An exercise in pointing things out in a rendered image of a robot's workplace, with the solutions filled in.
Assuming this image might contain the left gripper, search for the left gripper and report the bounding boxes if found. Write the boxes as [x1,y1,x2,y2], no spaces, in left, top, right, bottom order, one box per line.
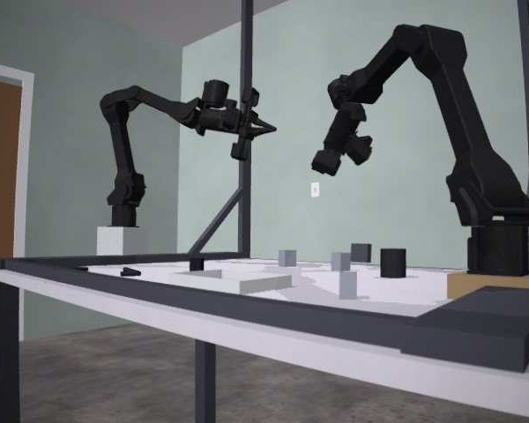
[311,120,355,176]

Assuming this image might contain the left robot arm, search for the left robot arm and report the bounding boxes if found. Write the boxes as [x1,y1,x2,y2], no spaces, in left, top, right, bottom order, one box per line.
[327,24,529,277]

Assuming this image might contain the black cylinder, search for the black cylinder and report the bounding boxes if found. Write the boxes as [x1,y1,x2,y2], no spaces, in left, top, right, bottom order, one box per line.
[380,249,406,278]

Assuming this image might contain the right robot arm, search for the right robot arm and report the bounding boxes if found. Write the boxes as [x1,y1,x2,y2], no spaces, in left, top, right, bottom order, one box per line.
[100,79,242,227]

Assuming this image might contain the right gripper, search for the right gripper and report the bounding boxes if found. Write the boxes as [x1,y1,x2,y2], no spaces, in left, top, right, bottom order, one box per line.
[216,87,277,161]

